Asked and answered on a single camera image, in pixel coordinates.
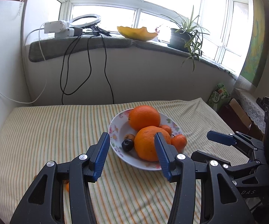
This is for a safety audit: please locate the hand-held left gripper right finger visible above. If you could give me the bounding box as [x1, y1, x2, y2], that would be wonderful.
[154, 132, 256, 224]

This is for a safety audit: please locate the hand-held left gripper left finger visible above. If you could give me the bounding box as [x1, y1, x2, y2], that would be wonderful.
[10, 132, 111, 224]

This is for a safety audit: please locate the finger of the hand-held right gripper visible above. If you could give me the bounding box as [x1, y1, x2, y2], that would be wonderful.
[207, 131, 265, 159]
[191, 150, 261, 182]

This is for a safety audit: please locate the tangerine with stem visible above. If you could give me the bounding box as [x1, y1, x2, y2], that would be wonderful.
[170, 134, 187, 153]

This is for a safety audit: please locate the large oval orange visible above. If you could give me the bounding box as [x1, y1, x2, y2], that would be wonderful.
[134, 126, 172, 162]

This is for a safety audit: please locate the small tangerine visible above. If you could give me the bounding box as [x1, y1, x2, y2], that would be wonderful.
[159, 125, 172, 135]

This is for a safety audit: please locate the dark plum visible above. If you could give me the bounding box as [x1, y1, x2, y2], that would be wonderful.
[121, 139, 134, 152]

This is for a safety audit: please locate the white floral plate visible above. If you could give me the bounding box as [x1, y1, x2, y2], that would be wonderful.
[109, 108, 186, 171]

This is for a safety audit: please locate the white lace cloth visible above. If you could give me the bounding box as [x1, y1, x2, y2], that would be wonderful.
[234, 87, 265, 133]

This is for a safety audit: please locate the brown cardboard box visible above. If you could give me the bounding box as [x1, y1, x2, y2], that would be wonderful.
[220, 98, 251, 131]

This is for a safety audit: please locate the green packet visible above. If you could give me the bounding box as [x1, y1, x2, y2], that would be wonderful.
[207, 83, 229, 109]

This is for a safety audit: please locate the round orange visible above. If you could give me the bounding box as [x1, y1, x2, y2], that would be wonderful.
[128, 105, 161, 131]

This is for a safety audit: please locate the striped blanket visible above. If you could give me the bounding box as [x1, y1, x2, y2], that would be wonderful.
[0, 98, 265, 224]

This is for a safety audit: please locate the potted spider plant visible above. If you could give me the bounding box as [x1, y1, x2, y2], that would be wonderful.
[158, 5, 211, 71]

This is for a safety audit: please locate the grey windowsill mat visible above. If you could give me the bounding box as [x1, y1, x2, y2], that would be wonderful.
[29, 37, 239, 77]

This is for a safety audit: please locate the black power adapter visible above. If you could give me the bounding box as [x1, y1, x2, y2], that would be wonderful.
[82, 27, 111, 37]

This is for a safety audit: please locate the yellow bowl on windowsill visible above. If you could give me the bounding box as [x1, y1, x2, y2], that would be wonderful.
[117, 26, 159, 41]

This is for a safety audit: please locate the grey box device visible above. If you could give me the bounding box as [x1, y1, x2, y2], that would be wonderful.
[54, 27, 82, 38]

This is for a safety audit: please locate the white box device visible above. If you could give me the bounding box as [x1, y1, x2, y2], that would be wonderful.
[42, 20, 71, 34]

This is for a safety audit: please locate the wall map poster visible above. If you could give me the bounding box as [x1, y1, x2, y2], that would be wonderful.
[239, 0, 269, 87]

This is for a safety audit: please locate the looped black cable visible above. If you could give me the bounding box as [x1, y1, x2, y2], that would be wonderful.
[60, 35, 93, 105]

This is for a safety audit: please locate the long black cable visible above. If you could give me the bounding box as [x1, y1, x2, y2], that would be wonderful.
[100, 35, 115, 104]

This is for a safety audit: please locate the white cable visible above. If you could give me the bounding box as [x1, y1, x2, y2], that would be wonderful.
[0, 23, 48, 104]

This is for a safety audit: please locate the white ring light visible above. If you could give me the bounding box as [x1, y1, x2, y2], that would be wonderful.
[68, 14, 101, 29]

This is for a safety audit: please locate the white window frame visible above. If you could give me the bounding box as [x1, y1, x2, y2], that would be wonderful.
[54, 0, 254, 68]

